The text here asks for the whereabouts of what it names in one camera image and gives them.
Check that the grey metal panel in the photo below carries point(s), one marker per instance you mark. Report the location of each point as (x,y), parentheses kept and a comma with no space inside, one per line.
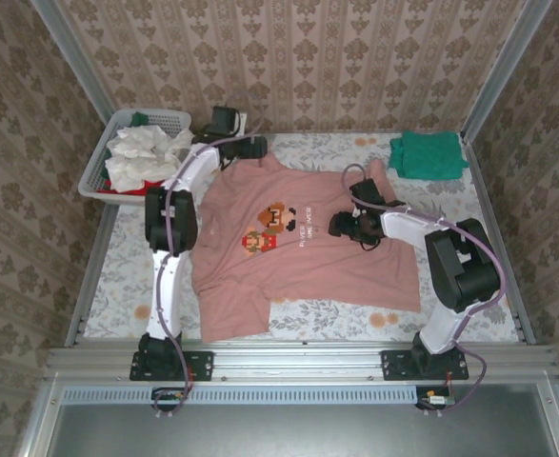
(307,433)

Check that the floral table cover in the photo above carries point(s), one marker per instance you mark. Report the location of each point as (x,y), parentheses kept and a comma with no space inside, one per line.
(336,324)

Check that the crumpled white t-shirt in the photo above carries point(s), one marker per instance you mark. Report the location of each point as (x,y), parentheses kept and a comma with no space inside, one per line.
(136,157)

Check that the pink printed t-shirt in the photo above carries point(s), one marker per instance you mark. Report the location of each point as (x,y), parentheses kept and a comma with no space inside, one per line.
(307,281)

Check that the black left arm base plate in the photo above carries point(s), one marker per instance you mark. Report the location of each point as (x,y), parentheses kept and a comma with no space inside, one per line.
(198,365)

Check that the long aluminium base rail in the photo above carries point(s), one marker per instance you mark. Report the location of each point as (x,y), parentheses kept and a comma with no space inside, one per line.
(298,357)

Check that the red t-shirt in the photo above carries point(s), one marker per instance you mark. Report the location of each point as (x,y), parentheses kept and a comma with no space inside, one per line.
(136,189)

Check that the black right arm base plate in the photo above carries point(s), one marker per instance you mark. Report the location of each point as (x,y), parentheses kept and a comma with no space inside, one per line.
(395,365)

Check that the aluminium table side rail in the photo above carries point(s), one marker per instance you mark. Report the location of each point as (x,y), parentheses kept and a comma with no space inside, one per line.
(493,214)
(93,266)

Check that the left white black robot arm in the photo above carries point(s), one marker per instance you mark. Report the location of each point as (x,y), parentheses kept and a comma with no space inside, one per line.
(165,295)

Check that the aluminium frame post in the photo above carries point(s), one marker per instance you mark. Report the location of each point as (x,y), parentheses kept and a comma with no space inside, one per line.
(507,71)
(81,71)

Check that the small connector board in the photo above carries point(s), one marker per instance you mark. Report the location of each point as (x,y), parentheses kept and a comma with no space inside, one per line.
(169,397)
(436,399)

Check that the white plastic laundry basket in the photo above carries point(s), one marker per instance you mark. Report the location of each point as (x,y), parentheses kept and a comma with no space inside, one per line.
(93,185)

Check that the folded green t-shirt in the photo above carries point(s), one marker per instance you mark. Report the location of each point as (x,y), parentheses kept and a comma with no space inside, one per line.
(429,154)

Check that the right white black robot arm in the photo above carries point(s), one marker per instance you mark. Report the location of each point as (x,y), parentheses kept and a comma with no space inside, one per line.
(450,266)

